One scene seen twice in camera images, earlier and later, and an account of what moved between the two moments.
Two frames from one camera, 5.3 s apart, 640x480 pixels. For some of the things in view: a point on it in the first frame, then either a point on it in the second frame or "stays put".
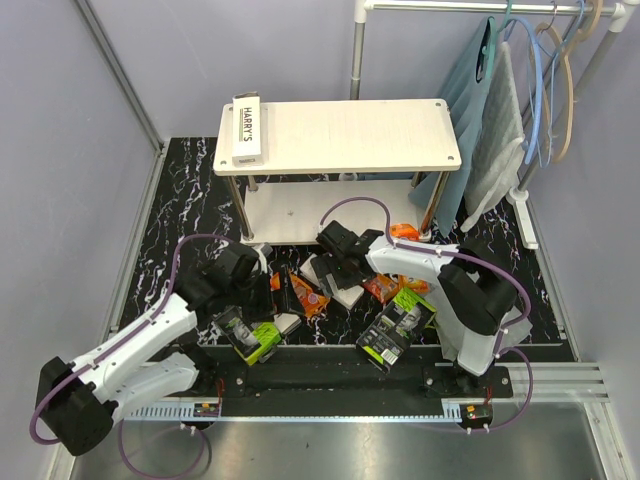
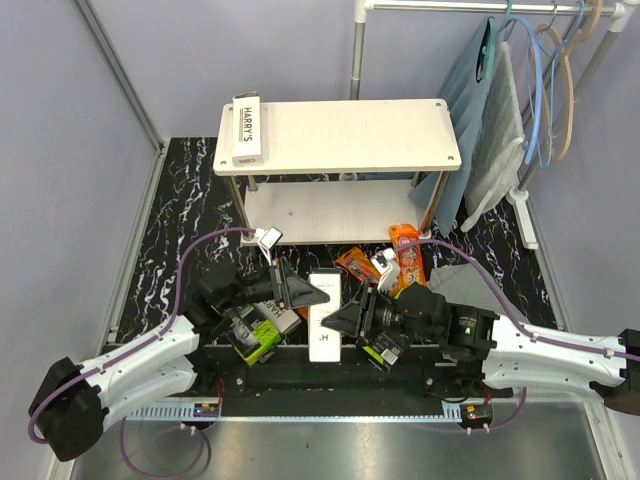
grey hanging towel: (498, 145) stays put
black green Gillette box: (253, 342) stays put
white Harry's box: (347, 296) -> (324, 343)
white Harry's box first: (246, 150) stays put
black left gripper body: (255, 296) -> (256, 288)
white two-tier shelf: (378, 166) stays put
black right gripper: (323, 266) -> (347, 319)
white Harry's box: (287, 322) stays put
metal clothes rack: (618, 17) stays put
